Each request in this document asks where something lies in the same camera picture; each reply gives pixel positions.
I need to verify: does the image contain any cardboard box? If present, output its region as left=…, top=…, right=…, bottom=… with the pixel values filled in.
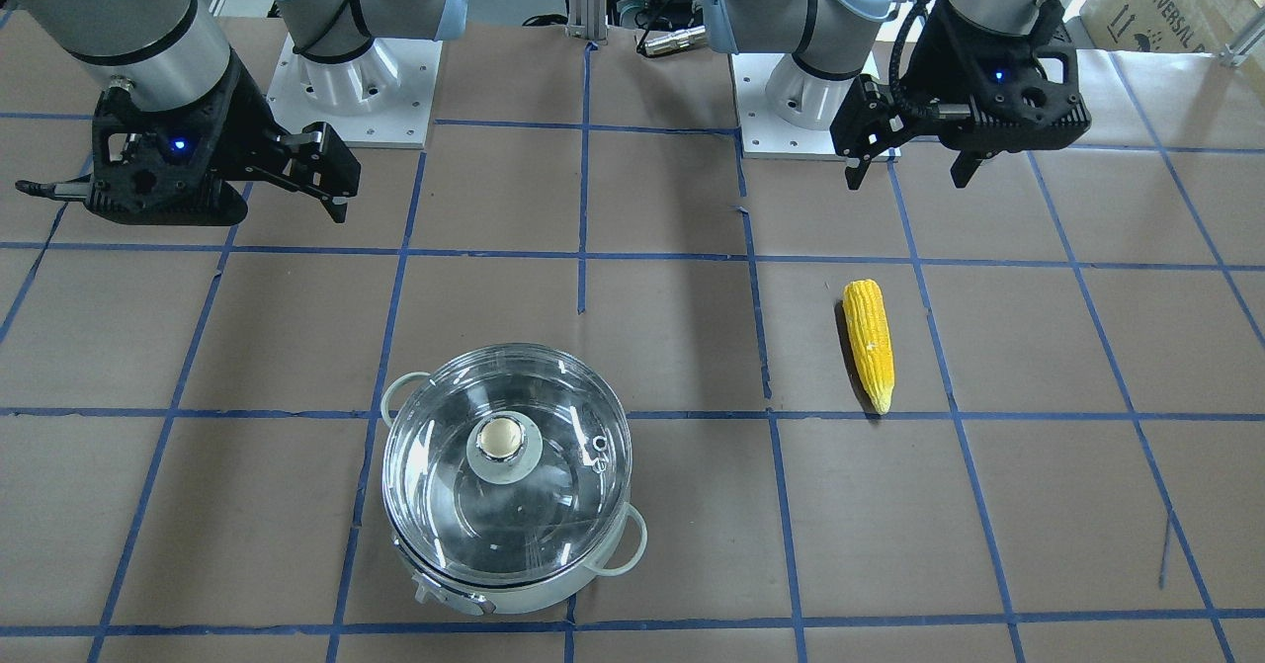
left=1080, top=0, right=1262, bottom=52

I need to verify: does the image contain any pale green steel pot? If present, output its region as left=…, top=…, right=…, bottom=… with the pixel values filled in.
left=380, top=343, right=649, bottom=616

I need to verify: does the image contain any glass pot lid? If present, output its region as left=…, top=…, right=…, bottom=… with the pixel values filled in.
left=381, top=343, right=633, bottom=577

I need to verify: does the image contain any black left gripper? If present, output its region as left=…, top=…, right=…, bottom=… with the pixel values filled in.
left=829, top=0, right=1092, bottom=191

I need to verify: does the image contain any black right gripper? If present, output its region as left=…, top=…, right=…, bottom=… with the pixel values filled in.
left=15, top=52, right=362, bottom=226

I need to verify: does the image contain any yellow corn cob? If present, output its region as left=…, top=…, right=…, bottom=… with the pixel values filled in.
left=842, top=280, right=897, bottom=415

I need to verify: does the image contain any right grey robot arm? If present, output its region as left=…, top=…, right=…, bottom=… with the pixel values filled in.
left=15, top=0, right=468, bottom=226

